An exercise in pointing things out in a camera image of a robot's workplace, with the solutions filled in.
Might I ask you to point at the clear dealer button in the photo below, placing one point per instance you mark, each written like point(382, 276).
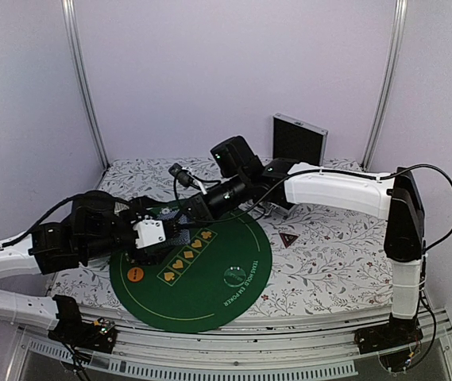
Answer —
point(234, 277)

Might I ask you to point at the front aluminium rail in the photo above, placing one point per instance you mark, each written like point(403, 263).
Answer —
point(319, 347)

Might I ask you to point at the left aluminium frame post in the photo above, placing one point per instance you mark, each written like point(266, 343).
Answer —
point(72, 30)

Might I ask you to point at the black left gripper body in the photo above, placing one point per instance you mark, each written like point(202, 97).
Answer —
point(143, 257)

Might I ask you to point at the orange big blind button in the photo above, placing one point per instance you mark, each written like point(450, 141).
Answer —
point(135, 274)

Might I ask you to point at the triangular all in button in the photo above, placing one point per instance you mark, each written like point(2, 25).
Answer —
point(288, 239)

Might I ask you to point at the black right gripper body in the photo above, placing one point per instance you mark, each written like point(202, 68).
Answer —
point(202, 209)

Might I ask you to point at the green round poker mat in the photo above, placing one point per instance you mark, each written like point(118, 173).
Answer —
point(186, 292)

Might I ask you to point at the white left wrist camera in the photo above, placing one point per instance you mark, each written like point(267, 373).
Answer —
point(149, 232)

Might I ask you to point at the aluminium frame post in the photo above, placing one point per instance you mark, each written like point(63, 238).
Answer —
point(396, 40)
point(72, 30)

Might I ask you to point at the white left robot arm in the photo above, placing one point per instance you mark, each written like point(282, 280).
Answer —
point(74, 232)

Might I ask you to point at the right aluminium frame post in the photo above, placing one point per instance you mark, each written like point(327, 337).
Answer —
point(396, 40)

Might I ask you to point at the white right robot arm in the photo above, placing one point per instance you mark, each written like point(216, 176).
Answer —
point(393, 198)

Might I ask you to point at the aluminium poker chip case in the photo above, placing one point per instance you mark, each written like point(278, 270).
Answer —
point(293, 142)

